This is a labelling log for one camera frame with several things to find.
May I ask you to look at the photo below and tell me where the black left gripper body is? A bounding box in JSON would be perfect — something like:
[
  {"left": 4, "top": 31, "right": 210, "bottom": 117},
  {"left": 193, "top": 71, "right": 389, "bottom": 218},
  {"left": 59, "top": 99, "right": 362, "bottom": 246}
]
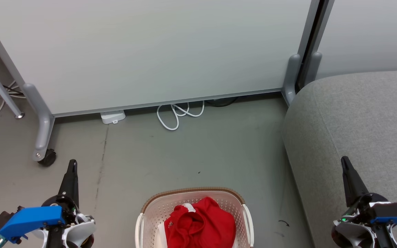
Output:
[{"left": 42, "top": 194, "right": 80, "bottom": 221}]

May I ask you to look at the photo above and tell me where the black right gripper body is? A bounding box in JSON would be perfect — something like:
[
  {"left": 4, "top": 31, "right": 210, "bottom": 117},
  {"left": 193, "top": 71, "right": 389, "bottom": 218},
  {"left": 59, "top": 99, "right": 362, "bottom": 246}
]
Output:
[{"left": 343, "top": 192, "right": 391, "bottom": 221}]

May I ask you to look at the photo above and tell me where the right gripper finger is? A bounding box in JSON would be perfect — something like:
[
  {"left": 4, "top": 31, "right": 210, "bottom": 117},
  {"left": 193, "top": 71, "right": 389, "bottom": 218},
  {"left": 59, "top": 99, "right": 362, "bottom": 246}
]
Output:
[{"left": 341, "top": 156, "right": 370, "bottom": 208}]

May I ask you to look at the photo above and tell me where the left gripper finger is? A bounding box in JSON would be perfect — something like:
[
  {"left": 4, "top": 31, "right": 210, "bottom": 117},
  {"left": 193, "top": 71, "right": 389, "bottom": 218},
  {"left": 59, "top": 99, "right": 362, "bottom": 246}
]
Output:
[{"left": 58, "top": 159, "right": 80, "bottom": 208}]

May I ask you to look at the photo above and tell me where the red shirt with white panel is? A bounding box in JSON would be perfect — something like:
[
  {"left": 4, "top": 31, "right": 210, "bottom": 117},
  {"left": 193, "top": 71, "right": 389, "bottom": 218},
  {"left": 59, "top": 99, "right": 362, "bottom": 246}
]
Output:
[{"left": 164, "top": 196, "right": 237, "bottom": 248}]

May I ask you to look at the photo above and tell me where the grey fabric sofa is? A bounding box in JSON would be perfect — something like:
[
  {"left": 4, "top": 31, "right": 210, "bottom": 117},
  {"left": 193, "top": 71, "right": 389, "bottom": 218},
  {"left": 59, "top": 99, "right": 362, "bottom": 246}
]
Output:
[{"left": 281, "top": 69, "right": 397, "bottom": 248}]

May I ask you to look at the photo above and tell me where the black caster wheel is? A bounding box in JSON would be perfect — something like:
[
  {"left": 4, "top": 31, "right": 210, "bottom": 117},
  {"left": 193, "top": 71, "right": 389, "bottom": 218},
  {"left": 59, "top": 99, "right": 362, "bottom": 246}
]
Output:
[{"left": 38, "top": 149, "right": 57, "bottom": 167}]

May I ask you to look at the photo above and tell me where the grey curved partition leg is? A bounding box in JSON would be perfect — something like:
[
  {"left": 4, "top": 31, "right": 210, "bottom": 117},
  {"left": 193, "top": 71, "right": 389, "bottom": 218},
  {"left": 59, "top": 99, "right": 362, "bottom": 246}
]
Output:
[{"left": 22, "top": 83, "right": 55, "bottom": 162}]

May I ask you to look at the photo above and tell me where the white power adapter box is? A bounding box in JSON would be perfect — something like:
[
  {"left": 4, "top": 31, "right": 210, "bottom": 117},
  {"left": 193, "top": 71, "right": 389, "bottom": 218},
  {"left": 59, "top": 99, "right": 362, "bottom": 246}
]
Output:
[{"left": 100, "top": 110, "right": 126, "bottom": 124}]

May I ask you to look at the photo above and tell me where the beige plastic laundry basket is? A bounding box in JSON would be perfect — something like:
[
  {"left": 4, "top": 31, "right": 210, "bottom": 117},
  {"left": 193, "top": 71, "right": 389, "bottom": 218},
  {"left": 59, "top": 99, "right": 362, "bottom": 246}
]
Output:
[{"left": 135, "top": 187, "right": 255, "bottom": 248}]

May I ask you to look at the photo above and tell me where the grey upright partition leg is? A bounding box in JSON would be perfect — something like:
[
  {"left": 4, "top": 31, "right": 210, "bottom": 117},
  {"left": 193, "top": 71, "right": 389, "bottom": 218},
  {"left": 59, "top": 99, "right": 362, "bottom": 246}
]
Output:
[
  {"left": 282, "top": 53, "right": 302, "bottom": 105},
  {"left": 304, "top": 52, "right": 322, "bottom": 86}
]

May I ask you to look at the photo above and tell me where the narrow white partition panel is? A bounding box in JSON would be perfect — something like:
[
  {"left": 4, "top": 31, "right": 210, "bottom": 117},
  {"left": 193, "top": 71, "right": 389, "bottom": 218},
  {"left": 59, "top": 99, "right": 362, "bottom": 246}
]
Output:
[{"left": 314, "top": 0, "right": 397, "bottom": 80}]

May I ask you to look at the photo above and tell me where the large white partition panel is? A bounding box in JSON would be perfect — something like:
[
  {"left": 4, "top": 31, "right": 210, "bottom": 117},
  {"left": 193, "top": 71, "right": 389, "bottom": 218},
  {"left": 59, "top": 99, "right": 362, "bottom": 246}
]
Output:
[{"left": 0, "top": 0, "right": 319, "bottom": 117}]

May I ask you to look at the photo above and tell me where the looped white power cable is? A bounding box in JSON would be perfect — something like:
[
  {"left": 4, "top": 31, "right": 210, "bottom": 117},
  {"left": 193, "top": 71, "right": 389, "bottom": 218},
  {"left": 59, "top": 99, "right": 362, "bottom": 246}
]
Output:
[{"left": 156, "top": 101, "right": 205, "bottom": 131}]

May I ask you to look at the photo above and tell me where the black cable under partition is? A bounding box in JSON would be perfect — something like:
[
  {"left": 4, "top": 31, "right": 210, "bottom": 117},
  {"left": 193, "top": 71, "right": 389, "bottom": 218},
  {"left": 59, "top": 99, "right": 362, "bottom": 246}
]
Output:
[{"left": 205, "top": 97, "right": 238, "bottom": 107}]

